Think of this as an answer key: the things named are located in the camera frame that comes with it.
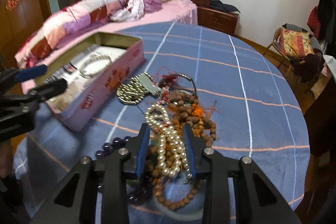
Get white jade bangle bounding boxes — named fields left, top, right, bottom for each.
left=153, top=194, right=205, bottom=222

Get purple garment on bed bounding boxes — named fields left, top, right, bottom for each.
left=143, top=0, right=162, bottom=14

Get silver bangle bracelet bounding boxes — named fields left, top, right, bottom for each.
left=79, top=53, right=113, bottom=79

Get pink bed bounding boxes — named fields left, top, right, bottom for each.
left=14, top=0, right=199, bottom=70

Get pink metal tin box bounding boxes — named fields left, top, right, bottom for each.
left=22, top=32, right=145, bottom=131

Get brown wooden bead mala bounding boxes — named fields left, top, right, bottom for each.
left=144, top=92, right=217, bottom=210

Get green-grey bead necklace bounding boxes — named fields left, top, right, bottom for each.
left=115, top=72, right=153, bottom=106

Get dark clothes on nightstand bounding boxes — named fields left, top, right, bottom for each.
left=210, top=0, right=240, bottom=15

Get printed paper leaflet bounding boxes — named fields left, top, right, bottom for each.
left=45, top=44, right=126, bottom=112

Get hanging dark coats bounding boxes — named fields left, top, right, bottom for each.
left=307, top=0, right=335, bottom=43

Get wicker chair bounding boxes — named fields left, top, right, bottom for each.
left=267, top=23, right=323, bottom=84

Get leaf-patterned desk cover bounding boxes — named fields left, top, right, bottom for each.
left=322, top=55, right=336, bottom=80

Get colourful patchwork cushion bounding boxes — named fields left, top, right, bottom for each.
left=277, top=27, right=314, bottom=59

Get pink purple striped quilt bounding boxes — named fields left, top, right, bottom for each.
left=15, top=0, right=145, bottom=69

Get wooden nightstand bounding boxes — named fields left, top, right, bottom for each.
left=198, top=6, right=238, bottom=35

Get blue plaid tablecloth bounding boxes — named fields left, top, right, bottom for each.
left=14, top=22, right=310, bottom=215

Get dark purple bead bracelet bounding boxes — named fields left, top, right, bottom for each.
left=94, top=136, right=132, bottom=160

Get white pearl necklace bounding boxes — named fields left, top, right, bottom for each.
left=144, top=103, right=194, bottom=180

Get pale jade pendant red cord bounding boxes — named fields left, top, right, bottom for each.
left=139, top=74, right=180, bottom=106

